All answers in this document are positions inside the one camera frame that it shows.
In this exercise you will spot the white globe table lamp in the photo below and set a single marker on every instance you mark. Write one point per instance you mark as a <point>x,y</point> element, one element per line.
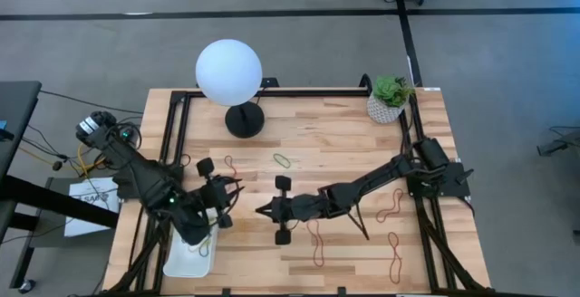
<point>229,73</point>

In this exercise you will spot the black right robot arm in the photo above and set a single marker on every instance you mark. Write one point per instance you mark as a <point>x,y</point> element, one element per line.
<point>371,179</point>

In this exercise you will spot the black aluminium table frame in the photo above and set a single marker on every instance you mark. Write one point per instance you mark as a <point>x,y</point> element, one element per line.
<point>317,92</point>

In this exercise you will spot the green plant in patterned pot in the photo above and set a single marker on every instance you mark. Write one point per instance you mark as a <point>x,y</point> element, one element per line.
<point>389,91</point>

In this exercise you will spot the white paper sheet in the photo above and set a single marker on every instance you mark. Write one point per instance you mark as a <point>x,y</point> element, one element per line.
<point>81,188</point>

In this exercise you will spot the red rubber band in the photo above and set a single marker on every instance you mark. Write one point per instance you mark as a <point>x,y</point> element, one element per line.
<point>229,161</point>
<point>309,224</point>
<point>391,207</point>
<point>396,257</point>

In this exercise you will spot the white plastic bin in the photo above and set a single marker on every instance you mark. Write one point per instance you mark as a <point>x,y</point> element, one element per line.
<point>181,263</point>

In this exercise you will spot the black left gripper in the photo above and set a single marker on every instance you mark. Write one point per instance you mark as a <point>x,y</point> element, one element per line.
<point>215,195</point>

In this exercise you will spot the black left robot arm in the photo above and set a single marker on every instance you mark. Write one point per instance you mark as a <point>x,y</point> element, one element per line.
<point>140,175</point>

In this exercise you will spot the black desk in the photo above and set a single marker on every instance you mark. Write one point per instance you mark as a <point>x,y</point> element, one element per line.
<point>18,107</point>

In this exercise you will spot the black floor tape strip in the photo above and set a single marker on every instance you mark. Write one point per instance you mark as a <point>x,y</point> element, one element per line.
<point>405,39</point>
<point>181,16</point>

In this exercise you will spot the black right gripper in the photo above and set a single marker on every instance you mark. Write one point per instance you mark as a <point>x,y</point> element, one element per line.
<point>299,207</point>

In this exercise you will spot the white label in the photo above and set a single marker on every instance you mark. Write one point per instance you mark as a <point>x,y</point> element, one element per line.
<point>432,89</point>

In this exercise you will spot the green rubber band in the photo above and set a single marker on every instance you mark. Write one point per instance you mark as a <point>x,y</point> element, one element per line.
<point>282,160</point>

